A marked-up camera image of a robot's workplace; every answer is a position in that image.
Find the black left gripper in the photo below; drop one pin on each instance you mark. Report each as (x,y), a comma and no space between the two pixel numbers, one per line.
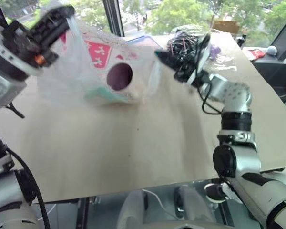
(31,45)

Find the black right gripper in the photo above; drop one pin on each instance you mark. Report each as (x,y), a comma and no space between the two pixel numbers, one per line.
(187,66)

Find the pale pink mug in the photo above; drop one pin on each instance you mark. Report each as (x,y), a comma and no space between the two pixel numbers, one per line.
(120,77)

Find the white translucent plastic bag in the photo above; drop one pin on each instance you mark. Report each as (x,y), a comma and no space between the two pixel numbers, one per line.
(81,71)

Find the green snack packet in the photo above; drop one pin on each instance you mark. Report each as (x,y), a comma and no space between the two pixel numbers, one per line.
(102,95)

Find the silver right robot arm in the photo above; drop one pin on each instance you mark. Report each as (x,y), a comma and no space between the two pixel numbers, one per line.
(238,152)

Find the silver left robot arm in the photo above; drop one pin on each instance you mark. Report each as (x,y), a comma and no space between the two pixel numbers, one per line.
(4,190)

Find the clear plastic wrap bag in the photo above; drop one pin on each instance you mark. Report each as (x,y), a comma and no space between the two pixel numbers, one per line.
(222,63)

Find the blue-lidded clear food container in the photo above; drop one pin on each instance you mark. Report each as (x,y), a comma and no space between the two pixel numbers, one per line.
(143,41)

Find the purple fluffy toy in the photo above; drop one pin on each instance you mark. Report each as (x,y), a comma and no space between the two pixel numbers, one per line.
(215,50)

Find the brown cardboard box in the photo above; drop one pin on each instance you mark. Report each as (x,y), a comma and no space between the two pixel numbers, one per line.
(226,26)

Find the small black gadget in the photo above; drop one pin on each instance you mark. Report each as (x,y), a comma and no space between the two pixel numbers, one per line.
(241,40)

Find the red snack packet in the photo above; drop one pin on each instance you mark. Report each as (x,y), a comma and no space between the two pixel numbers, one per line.
(257,54)

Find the beige table cover sheet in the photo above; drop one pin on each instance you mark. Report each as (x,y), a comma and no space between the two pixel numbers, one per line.
(133,148)

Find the grey-blue plush toy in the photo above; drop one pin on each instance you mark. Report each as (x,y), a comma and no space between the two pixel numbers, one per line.
(272,50)

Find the black side cabinet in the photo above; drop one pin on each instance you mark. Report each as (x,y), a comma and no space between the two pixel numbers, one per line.
(276,76)

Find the white fluffy cloth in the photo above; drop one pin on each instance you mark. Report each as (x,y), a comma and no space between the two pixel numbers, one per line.
(230,190)

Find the grey right robot leg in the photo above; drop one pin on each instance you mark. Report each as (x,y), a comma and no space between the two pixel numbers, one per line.
(194,207)

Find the grey robot leg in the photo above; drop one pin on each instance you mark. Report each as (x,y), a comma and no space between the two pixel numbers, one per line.
(194,207)
(132,211)

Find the grey left robot leg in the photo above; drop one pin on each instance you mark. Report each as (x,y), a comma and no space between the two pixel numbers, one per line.
(132,211)

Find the grey robot torso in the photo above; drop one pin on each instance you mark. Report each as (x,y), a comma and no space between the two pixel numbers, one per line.
(188,226)

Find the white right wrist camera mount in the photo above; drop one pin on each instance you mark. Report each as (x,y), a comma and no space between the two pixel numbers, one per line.
(205,56)

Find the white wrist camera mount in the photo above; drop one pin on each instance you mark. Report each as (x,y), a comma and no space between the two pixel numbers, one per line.
(21,60)
(205,56)

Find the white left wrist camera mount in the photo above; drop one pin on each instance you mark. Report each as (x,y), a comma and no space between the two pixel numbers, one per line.
(21,60)

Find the black window frame post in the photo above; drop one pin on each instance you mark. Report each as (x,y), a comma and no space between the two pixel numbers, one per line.
(113,17)

